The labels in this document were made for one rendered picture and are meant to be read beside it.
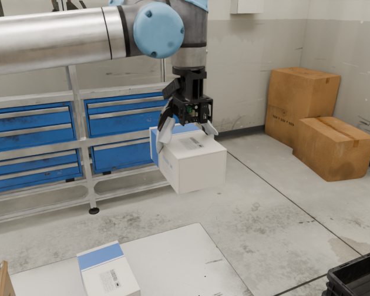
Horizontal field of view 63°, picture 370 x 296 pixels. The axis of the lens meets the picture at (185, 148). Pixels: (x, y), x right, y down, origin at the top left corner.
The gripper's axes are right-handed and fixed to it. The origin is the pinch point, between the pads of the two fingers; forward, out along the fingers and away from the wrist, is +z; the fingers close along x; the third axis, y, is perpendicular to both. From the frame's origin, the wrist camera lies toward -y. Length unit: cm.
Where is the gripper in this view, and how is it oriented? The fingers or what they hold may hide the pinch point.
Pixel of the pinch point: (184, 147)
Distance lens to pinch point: 75.2
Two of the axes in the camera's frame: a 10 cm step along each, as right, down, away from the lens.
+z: 0.0, 9.1, 4.2
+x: 9.2, -1.7, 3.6
